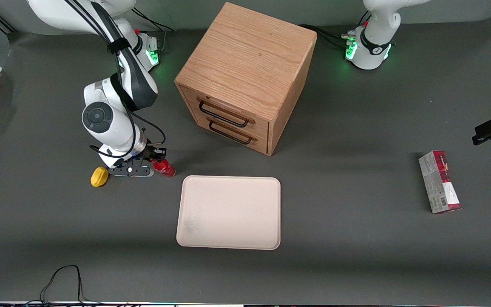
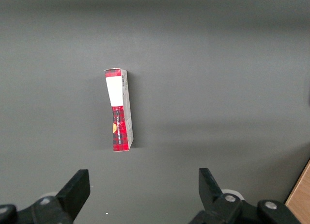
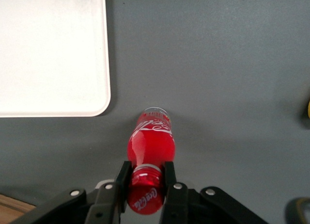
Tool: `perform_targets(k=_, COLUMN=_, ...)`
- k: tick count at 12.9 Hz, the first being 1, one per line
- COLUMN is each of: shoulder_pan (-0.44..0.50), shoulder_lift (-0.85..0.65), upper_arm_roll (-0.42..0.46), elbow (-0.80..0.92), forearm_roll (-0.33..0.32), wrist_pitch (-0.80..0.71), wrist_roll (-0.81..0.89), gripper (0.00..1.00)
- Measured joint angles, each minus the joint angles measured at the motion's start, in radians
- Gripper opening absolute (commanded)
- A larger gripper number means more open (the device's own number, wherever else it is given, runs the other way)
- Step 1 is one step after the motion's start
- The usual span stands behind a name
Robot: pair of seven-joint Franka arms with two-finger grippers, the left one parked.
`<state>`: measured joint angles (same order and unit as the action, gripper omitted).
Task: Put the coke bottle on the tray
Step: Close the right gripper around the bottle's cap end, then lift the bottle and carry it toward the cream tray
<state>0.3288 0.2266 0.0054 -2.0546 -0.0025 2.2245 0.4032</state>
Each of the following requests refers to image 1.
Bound thin black looped cable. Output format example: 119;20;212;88
40;264;101;306

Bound black cable along right arm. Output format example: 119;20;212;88
64;0;167;159

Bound black cables at right arm base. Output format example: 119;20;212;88
133;6;174;34

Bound black velcro cable strap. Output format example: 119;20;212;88
107;38;132;54

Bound wooden drawer cabinet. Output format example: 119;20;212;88
174;1;318;156

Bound black metal drawer handle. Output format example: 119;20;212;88
197;99;250;128
208;121;254;145

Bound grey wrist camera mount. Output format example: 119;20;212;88
108;163;155;178

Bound black cables at arm base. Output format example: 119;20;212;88
133;6;174;34
299;23;357;49

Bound red soda can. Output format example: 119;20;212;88
151;159;176;179

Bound wooden drawer front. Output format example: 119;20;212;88
184;87;270;139
191;112;269;155

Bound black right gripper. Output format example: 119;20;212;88
143;146;168;167

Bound cream plastic tray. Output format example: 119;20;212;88
176;175;281;251

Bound red and grey carton box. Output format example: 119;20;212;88
418;149;462;214

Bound black cables at left arm base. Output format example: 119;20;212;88
299;23;357;49

